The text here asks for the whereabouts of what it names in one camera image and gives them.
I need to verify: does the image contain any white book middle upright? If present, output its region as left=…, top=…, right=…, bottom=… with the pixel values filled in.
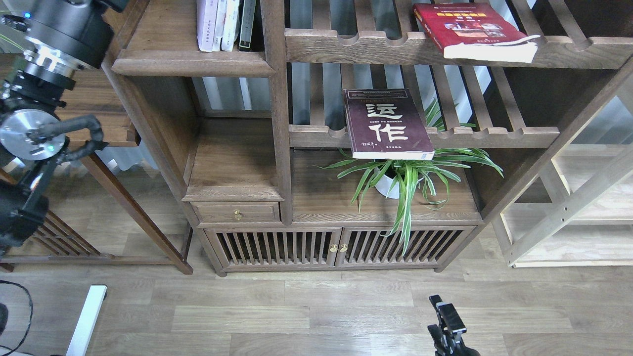
left=220, top=0, right=241, bottom=51

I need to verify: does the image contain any red book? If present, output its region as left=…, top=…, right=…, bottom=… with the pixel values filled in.
left=413, top=2, right=540, bottom=63

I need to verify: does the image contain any light wooden rack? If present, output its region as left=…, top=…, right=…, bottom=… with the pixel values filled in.
left=490, top=74, right=633, bottom=268

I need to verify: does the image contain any green spider plant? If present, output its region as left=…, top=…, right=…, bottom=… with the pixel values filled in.
left=316, top=99, right=505, bottom=255

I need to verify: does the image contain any dark wooden side table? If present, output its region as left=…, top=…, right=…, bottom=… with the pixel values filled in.
left=0, top=54, right=194, bottom=275

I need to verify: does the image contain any white plant pot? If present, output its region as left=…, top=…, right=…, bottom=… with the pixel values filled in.
left=373, top=168, right=407, bottom=200

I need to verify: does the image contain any slatted cabinet door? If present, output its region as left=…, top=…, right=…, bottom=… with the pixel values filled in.
left=204, top=227, right=342, bottom=272
left=334, top=225, right=475, bottom=269

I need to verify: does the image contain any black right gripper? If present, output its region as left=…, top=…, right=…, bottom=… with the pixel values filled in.
left=428, top=295, right=480, bottom=356

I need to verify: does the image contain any dark maroon book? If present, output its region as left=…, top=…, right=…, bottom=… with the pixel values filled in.
left=342, top=89, right=435, bottom=161

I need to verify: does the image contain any white metal base bar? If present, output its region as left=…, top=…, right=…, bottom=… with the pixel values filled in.
left=65, top=284, right=108, bottom=356

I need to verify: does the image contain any dark green upright book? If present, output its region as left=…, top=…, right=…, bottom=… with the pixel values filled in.
left=239, top=0, right=256, bottom=51

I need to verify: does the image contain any dark wooden bookshelf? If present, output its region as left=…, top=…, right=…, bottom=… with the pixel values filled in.
left=103, top=0, right=632, bottom=276

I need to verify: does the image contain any left slatted cabinet door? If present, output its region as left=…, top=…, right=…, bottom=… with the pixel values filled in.
left=204, top=227, right=342, bottom=272

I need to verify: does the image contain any small wooden drawer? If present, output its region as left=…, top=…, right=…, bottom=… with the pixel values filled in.
left=191, top=201, right=280, bottom=223

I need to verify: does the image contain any white lavender book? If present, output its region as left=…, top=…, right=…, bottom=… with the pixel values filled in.
left=196, top=0, right=219, bottom=52

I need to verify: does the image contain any dark slatted wooden bench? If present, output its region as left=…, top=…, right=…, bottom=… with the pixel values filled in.
left=1, top=211, right=118, bottom=272

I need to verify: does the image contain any right slatted cabinet door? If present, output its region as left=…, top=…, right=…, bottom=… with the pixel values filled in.
left=334, top=225, right=475, bottom=269

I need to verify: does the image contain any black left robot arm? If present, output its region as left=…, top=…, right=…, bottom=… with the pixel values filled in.
left=0, top=0, right=128, bottom=254

